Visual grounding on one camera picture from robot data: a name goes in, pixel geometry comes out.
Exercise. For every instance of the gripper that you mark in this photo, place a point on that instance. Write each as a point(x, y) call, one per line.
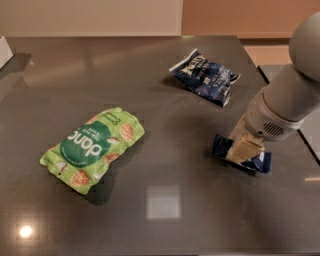
point(265, 120)

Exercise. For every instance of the blue rxbar blueberry bar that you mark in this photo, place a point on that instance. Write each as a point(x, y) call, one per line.
point(260, 163)

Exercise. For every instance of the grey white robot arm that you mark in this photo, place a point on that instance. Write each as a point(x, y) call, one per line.
point(279, 108)

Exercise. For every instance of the dark blue chip bag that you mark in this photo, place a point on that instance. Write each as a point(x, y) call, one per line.
point(207, 79)

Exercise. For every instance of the green rice chip bag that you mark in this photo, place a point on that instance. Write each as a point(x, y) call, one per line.
point(82, 158)

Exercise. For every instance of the white box at table edge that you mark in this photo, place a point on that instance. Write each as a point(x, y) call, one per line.
point(5, 51)

